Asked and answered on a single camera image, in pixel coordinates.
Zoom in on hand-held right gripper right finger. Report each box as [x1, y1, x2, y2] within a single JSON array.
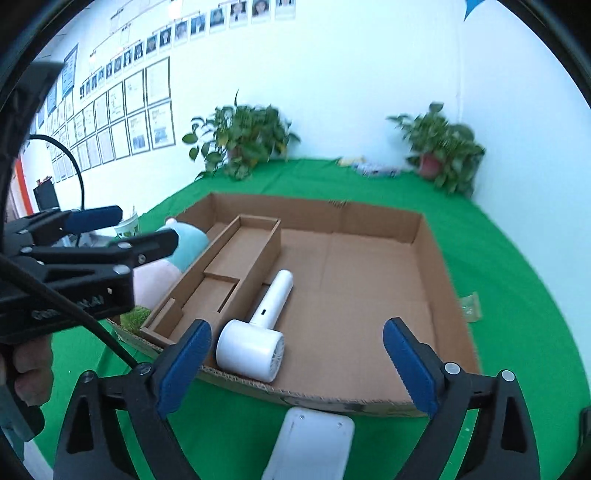
[[383, 318, 541, 480]]

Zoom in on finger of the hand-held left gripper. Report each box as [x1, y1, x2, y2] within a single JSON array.
[[8, 205, 124, 246], [19, 229, 180, 278]]

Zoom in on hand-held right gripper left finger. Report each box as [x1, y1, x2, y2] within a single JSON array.
[[54, 318, 213, 480]]

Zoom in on pink and teal plush toy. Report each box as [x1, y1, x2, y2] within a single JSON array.
[[115, 218, 209, 335]]

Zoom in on white hair dryer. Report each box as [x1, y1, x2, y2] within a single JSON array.
[[215, 269, 295, 383]]

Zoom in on narrow long cardboard box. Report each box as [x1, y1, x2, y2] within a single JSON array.
[[140, 215, 282, 347]]

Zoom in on large shallow cardboard box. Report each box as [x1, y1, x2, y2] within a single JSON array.
[[105, 191, 481, 418]]

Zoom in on white plastic device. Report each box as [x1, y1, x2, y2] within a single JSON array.
[[261, 407, 356, 480]]

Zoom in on person's left hand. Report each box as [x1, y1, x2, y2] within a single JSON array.
[[0, 333, 55, 408]]

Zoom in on green patterned paper cup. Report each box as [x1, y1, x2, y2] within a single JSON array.
[[113, 210, 140, 241]]

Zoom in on black monitor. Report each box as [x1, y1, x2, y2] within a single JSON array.
[[33, 180, 60, 213]]

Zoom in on small clear packet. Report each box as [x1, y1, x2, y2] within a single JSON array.
[[459, 292, 485, 323]]

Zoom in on green tablecloth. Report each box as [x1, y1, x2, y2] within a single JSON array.
[[34, 157, 583, 480]]

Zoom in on bushy potted plant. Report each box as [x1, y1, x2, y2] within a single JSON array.
[[182, 90, 301, 181]]

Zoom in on colourful patterned packet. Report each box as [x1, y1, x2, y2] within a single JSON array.
[[353, 162, 400, 177]]

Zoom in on potted plant in red pot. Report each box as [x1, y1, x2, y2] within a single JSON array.
[[387, 102, 486, 198]]

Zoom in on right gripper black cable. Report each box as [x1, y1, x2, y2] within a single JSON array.
[[0, 254, 141, 370]]

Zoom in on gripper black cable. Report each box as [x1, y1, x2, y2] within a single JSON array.
[[0, 254, 141, 370], [28, 134, 86, 245]]

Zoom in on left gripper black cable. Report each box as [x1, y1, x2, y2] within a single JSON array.
[[28, 134, 86, 245]]

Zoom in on group of framed wall certificates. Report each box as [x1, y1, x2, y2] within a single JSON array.
[[37, 58, 176, 183]]

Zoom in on blue wall board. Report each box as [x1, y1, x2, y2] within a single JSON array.
[[61, 44, 79, 95]]

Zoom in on row of wall portrait photos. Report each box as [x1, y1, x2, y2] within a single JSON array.
[[78, 0, 296, 100]]

